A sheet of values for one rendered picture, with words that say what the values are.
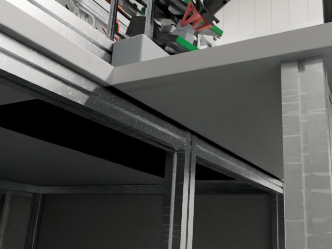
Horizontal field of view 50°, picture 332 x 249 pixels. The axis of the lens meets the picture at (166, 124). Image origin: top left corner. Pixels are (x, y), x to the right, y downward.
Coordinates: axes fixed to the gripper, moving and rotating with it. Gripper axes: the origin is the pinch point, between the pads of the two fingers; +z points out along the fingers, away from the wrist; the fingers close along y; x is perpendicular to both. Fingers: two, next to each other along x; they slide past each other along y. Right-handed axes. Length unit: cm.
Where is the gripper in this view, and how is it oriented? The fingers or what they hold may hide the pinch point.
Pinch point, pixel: (186, 26)
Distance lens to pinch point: 120.9
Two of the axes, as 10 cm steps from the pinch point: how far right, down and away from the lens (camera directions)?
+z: -7.3, 5.5, 4.2
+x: 3.0, 8.0, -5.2
